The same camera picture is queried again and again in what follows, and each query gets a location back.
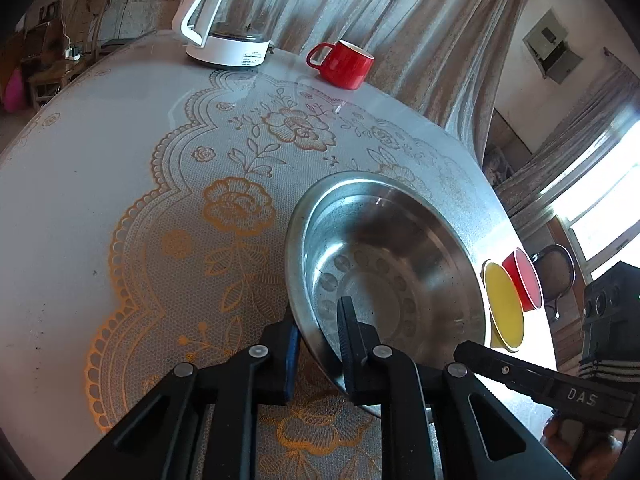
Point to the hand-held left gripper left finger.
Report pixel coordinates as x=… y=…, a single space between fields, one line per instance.
x=291 y=360

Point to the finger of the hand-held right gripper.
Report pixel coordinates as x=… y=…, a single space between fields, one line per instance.
x=495 y=367

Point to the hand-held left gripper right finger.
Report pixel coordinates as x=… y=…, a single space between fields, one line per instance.
x=350 y=350

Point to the yellow cup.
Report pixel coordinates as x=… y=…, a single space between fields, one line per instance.
x=502 y=305

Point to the red cup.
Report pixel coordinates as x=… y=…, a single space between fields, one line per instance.
x=525 y=280

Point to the stainless steel bowl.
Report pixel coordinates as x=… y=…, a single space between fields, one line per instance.
x=400 y=260

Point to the person's right hand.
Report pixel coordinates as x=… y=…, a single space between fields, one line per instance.
x=595 y=447

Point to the window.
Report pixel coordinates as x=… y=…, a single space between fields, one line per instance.
x=607 y=200

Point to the narrow beige window curtain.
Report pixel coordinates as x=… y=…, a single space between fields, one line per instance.
x=575 y=150

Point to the grey patterned sack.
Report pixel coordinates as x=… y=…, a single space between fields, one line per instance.
x=497 y=167

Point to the red mug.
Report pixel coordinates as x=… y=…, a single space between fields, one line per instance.
x=345 y=67

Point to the white glass electric kettle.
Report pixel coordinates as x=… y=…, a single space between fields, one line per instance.
x=225 y=52

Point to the wide beige curtain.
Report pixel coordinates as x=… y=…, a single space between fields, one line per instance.
x=400 y=35

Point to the white power strip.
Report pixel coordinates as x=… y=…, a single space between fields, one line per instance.
x=73 y=53

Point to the pink bag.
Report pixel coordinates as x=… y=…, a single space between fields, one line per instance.
x=12 y=90

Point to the round back wooden chair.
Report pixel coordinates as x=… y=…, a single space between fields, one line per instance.
x=87 y=15

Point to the grey wall electrical box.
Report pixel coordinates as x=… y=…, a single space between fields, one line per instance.
x=552 y=45

